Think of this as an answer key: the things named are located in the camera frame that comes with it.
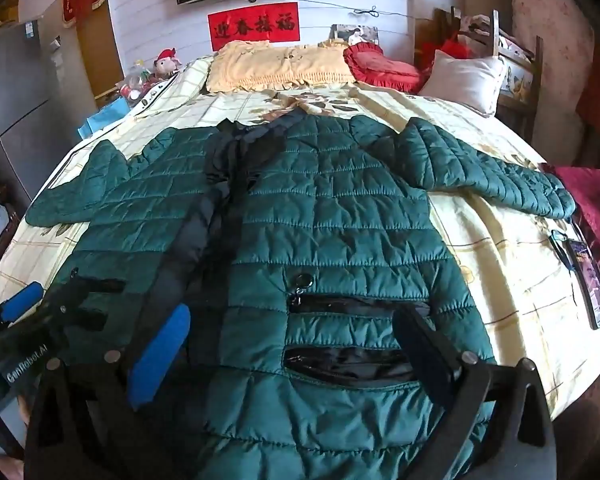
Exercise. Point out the framed photo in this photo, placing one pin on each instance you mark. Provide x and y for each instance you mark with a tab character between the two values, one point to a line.
355	34

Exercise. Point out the maroon cloth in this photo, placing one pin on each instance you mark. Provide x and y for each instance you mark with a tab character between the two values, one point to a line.
592	200

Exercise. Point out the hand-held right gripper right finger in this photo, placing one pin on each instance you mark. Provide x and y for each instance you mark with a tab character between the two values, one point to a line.
422	355

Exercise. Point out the brown wooden door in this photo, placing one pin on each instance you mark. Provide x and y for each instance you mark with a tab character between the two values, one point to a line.
100	55

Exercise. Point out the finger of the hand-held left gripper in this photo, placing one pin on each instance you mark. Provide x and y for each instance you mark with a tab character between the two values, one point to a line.
70	305
22	302

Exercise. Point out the green quilted jacket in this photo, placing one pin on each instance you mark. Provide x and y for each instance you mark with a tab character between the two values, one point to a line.
330	210

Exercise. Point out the white pillow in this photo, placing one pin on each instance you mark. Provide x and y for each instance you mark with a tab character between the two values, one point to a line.
465	80

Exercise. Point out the blue paper bag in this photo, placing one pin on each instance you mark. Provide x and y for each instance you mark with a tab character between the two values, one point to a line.
100	117

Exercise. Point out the wooden chair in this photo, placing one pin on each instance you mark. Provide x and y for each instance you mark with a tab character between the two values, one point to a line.
510	60

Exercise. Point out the cream floral bed sheet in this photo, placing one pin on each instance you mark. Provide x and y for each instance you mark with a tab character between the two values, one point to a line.
480	240

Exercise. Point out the red wall banner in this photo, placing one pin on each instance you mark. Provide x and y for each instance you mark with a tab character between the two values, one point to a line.
254	24

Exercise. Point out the red-hatted plush toy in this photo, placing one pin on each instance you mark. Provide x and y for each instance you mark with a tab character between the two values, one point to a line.
166	62

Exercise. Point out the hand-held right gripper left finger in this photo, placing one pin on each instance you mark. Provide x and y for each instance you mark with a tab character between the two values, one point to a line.
160	355

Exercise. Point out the red heart-shaped cushion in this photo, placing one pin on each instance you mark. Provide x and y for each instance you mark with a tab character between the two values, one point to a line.
385	67

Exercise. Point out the yellow frilled pillow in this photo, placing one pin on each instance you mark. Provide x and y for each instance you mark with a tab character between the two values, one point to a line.
275	67

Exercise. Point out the grey refrigerator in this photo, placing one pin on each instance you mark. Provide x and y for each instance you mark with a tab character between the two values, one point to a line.
20	85

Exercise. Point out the red cloth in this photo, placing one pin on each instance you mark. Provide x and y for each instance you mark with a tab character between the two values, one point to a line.
452	50

